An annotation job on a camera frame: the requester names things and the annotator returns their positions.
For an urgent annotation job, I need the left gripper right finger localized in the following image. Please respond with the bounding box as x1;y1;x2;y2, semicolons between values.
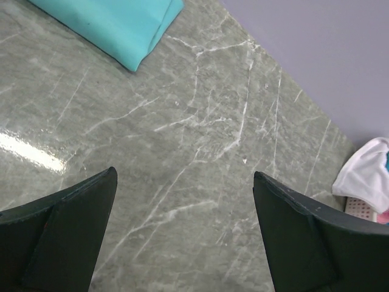
253;172;388;291

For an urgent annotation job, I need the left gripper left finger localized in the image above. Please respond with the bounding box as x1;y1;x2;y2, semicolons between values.
1;167;117;291

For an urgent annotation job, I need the white laundry basket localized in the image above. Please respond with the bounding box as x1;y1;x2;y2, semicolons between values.
345;197;377;222

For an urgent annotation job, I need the pink garment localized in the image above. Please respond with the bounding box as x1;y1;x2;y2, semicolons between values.
376;211;389;225

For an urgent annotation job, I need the white garment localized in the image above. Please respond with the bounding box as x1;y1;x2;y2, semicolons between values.
332;137;388;214

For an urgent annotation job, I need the blue garment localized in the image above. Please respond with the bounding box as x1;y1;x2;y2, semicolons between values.
385;152;389;172

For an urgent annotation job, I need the folded teal t shirt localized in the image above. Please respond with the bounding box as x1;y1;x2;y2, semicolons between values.
32;0;184;72

